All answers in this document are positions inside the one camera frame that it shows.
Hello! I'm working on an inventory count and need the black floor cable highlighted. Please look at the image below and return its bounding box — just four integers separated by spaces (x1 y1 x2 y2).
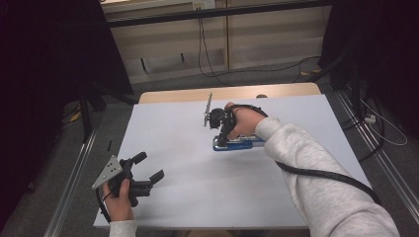
226 54 322 84

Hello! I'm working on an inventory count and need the aluminium floor rail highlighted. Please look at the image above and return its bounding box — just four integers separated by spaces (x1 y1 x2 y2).
335 90 419 216
42 128 99 237

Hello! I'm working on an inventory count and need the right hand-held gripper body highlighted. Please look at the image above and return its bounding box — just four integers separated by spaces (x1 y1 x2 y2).
203 92 237 133

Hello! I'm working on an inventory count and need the white table cover board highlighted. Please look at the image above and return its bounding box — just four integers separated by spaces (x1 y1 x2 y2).
93 94 373 230

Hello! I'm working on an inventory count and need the black stand leg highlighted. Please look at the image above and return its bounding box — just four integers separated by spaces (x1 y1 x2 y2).
78 86 107 143

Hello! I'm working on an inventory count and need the white floor cable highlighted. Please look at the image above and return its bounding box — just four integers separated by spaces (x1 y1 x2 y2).
359 97 409 147

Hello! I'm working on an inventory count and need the light wooden cabinet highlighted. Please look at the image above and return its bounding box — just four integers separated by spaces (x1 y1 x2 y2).
99 0 333 85

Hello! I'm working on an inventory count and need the person's left hand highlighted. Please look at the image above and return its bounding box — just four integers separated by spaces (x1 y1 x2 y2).
102 178 135 222

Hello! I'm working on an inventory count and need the black curtain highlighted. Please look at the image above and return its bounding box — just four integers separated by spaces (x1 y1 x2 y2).
318 0 419 139
0 0 134 228

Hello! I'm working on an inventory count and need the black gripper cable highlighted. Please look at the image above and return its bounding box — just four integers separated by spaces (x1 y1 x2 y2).
95 187 113 225
230 104 382 206

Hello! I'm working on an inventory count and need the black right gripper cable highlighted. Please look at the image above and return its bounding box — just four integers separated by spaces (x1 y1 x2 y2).
230 104 382 206

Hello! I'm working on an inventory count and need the person's right hand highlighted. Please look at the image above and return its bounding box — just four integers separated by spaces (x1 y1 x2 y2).
224 101 267 141

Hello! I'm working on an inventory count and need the black hanging cable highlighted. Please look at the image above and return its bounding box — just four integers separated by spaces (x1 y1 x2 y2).
197 7 231 87

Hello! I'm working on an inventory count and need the blue stapler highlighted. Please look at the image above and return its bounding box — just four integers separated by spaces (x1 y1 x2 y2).
211 133 267 152

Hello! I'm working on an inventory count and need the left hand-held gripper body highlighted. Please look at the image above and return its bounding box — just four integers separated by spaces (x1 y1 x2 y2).
91 155 154 208

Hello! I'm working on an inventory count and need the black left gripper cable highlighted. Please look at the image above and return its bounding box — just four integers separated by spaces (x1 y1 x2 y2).
95 187 113 225

